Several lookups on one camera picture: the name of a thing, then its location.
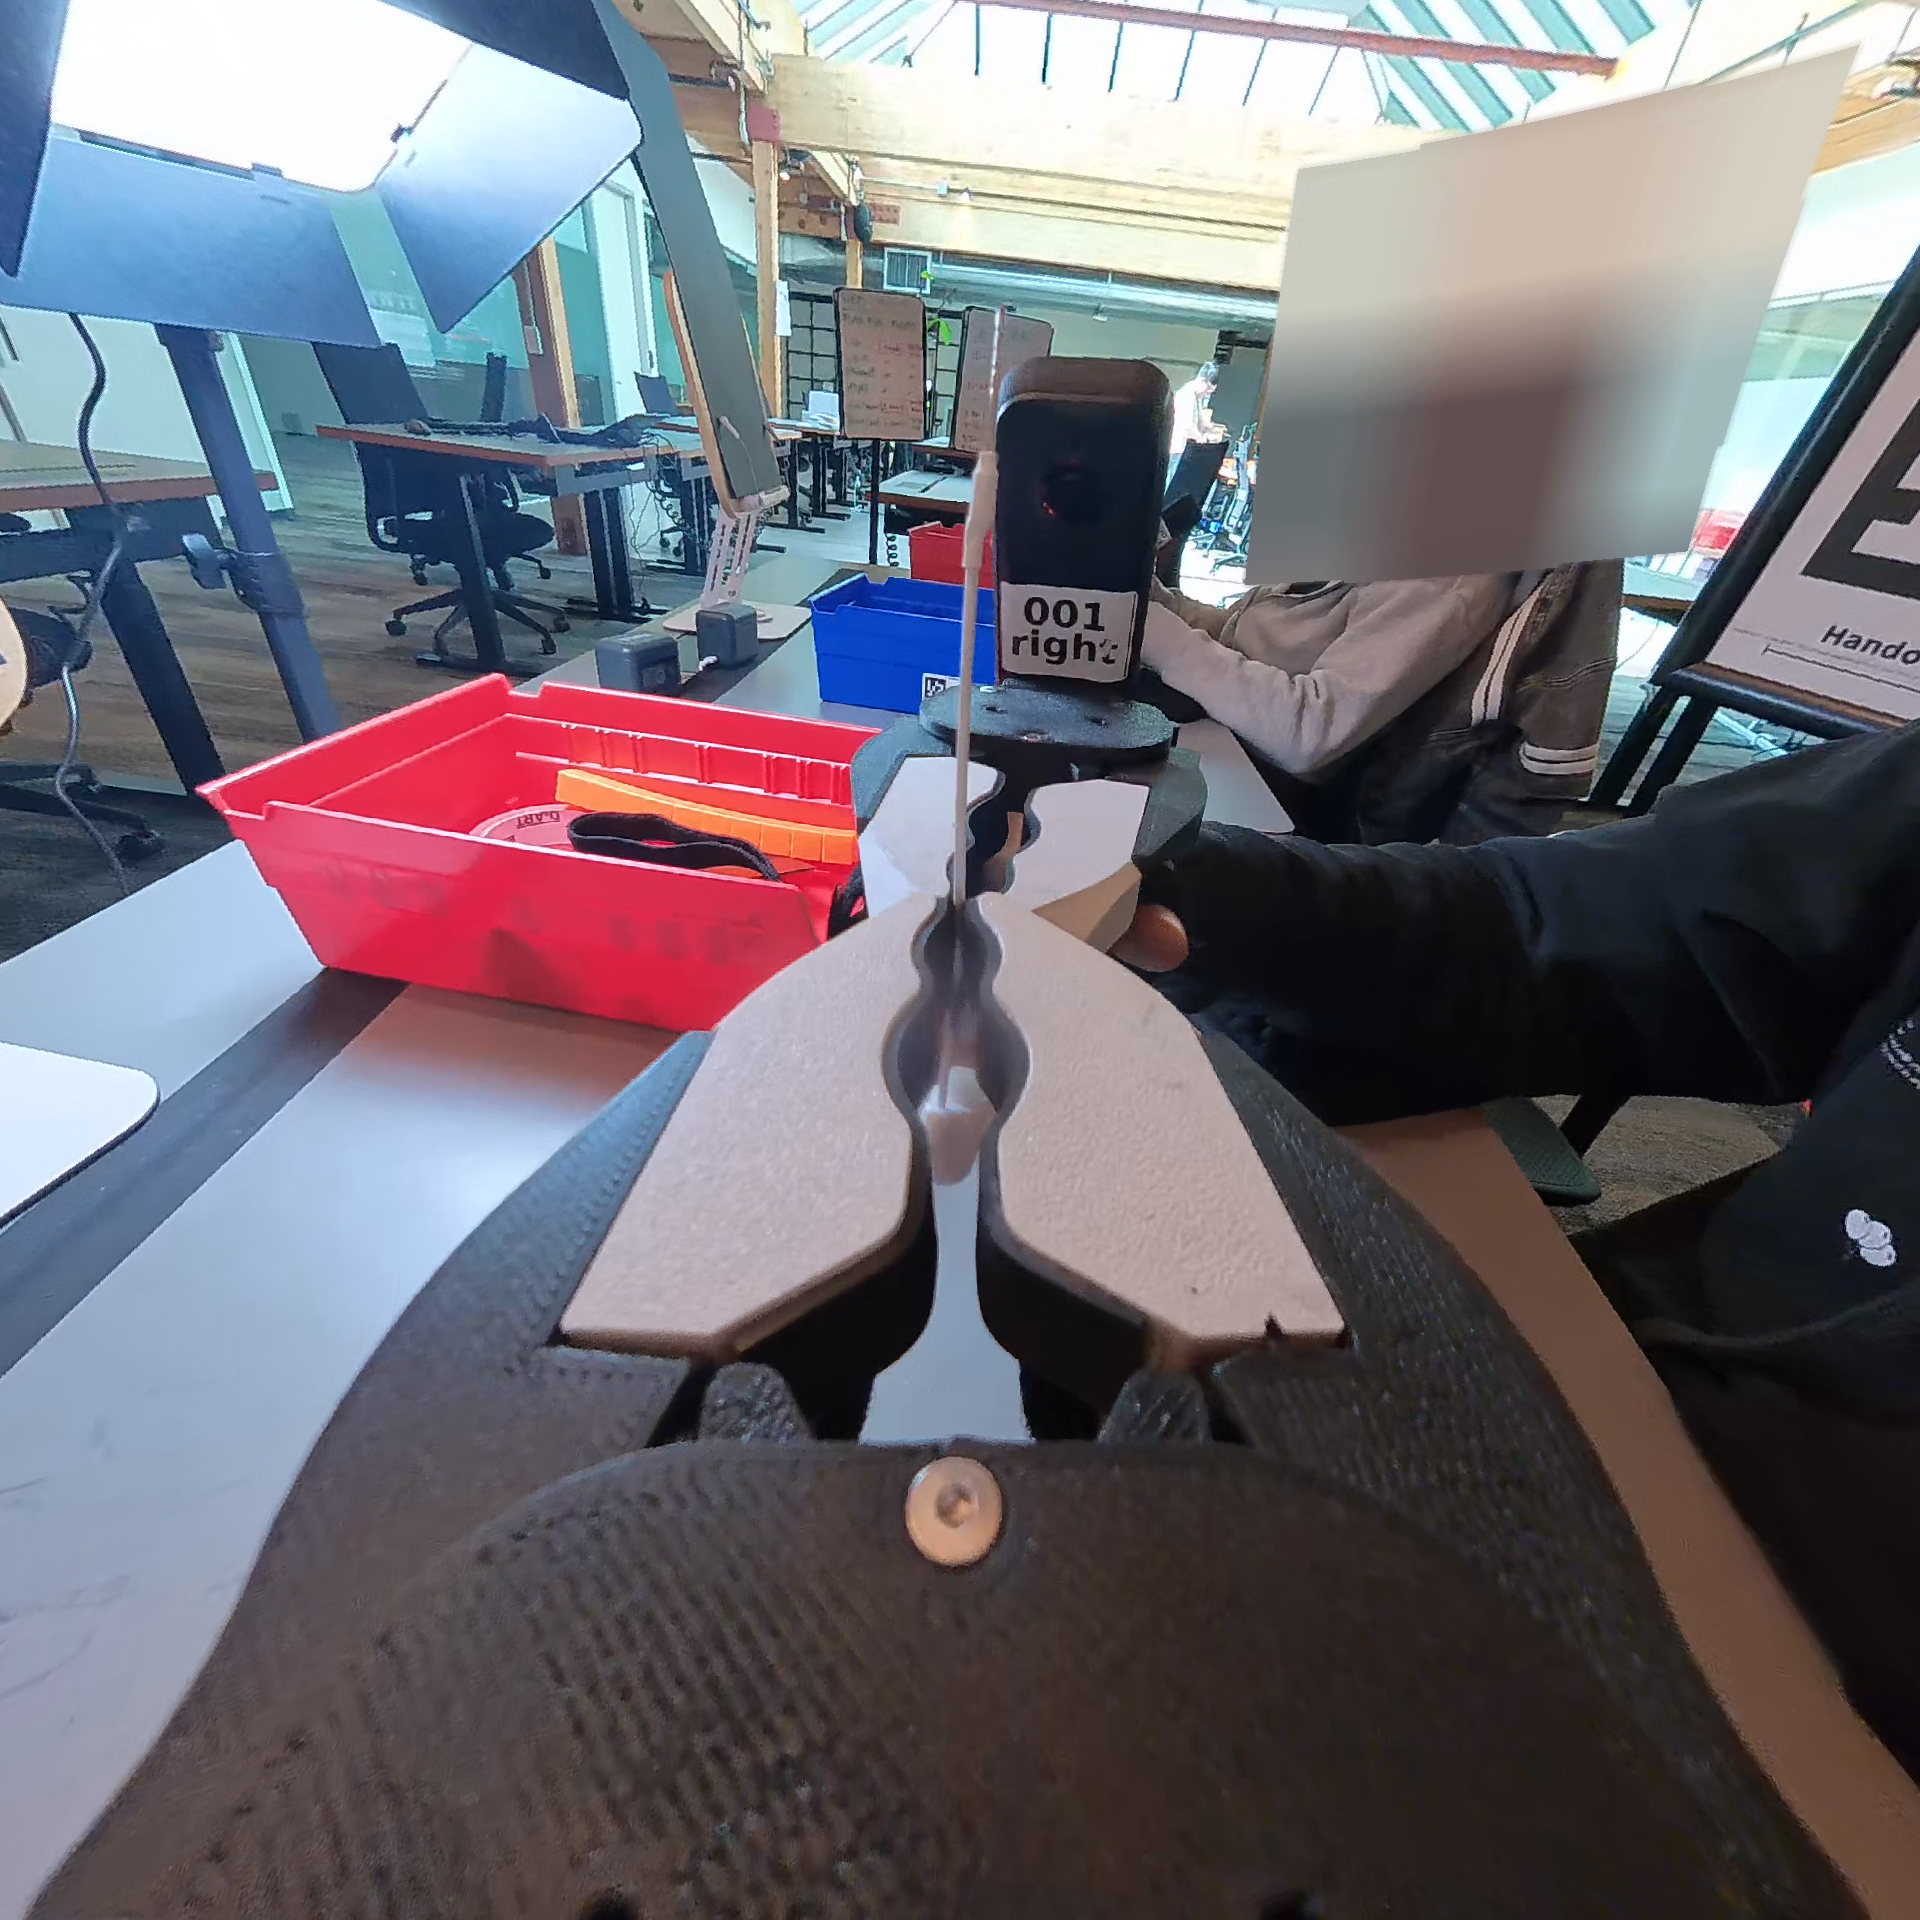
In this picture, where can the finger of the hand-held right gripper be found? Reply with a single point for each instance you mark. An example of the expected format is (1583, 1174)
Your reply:
(914, 841)
(1087, 857)

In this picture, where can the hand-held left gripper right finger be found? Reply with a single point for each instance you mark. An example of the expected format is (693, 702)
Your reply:
(1156, 1185)

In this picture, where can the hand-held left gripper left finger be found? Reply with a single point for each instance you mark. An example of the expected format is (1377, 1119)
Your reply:
(750, 1185)

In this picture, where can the red plastic bin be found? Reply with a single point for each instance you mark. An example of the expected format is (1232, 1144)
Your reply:
(937, 555)
(449, 929)

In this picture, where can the person's right forearm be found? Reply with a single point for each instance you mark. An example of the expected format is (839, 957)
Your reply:
(1502, 962)

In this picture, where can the brown notice board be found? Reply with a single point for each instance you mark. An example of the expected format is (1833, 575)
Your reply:
(1013, 339)
(880, 368)

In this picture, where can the blue plastic bin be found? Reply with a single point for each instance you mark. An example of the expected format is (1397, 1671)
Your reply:
(883, 644)

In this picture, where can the orange plastic strip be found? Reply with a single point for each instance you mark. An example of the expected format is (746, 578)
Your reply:
(644, 797)

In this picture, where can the small grey box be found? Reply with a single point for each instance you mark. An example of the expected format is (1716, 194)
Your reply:
(726, 638)
(639, 664)

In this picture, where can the tape roll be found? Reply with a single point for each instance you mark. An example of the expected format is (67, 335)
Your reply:
(519, 821)

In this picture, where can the black board with wooden back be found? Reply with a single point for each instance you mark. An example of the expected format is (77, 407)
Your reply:
(703, 269)

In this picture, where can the red ceiling pipe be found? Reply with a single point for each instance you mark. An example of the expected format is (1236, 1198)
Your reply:
(1349, 38)

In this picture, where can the wooden office desk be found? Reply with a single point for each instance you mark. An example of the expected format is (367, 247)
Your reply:
(496, 438)
(134, 482)

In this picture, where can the black office chair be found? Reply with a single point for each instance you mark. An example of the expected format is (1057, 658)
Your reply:
(403, 495)

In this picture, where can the black board on white stand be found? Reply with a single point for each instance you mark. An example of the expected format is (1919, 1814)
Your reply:
(60, 1119)

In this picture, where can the black light stand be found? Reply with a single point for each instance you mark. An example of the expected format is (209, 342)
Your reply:
(224, 482)

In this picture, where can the framed marker sign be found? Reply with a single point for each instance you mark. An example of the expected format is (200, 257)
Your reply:
(1843, 602)

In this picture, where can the studio light panel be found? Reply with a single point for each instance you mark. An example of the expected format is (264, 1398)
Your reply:
(182, 257)

